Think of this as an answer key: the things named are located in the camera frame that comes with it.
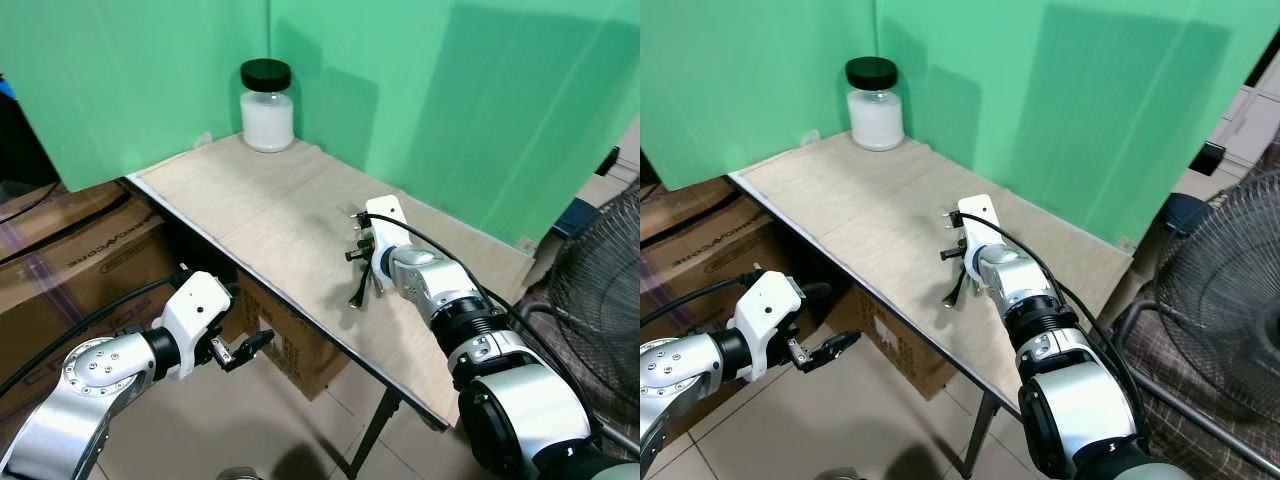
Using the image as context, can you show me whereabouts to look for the small printed cardboard box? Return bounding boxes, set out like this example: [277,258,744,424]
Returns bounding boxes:
[826,286,959,402]
[232,282,353,402]

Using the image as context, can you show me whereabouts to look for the large brown cardboard box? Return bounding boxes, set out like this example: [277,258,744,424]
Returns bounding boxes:
[640,174,773,346]
[0,178,191,413]

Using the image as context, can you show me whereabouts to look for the black metal table leg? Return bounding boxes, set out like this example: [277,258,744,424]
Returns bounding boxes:
[958,390,1003,480]
[345,386,403,480]

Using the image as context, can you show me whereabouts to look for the black-lidded jar of white powder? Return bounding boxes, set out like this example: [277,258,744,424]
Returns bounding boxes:
[845,56,907,153]
[239,58,297,154]

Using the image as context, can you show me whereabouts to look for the wide green backdrop panel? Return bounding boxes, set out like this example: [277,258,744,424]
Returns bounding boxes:
[266,0,641,248]
[874,0,1280,251]

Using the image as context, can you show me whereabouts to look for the black electric fan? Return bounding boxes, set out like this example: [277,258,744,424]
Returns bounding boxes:
[1148,166,1280,403]
[548,186,641,421]

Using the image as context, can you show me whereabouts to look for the dark blue object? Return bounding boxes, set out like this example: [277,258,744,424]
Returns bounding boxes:
[1163,193,1213,238]
[553,197,605,241]

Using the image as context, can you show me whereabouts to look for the grey-green robot torso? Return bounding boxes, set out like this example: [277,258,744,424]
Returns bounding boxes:
[520,440,641,480]
[1085,438,1186,480]

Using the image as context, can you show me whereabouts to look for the white drawer cabinet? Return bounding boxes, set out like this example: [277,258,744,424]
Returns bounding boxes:
[1170,70,1280,206]

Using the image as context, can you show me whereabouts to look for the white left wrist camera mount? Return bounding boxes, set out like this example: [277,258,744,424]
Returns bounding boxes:
[150,270,231,382]
[727,269,807,380]

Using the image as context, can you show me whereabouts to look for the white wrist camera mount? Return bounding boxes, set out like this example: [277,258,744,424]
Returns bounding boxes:
[727,269,807,380]
[150,270,231,382]
[362,195,412,287]
[956,194,1005,283]

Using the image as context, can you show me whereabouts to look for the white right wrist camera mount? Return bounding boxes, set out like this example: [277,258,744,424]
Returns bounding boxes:
[362,195,412,287]
[956,194,1005,283]

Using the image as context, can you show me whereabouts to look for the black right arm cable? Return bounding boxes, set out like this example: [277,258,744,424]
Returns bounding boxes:
[975,212,1141,381]
[380,214,546,373]

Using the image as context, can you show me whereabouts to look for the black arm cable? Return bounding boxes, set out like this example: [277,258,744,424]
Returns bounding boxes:
[0,268,196,401]
[640,272,766,327]
[975,212,1141,381]
[380,214,546,373]

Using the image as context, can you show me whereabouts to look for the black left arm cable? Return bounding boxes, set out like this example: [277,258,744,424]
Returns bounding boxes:
[640,272,766,327]
[0,268,196,401]

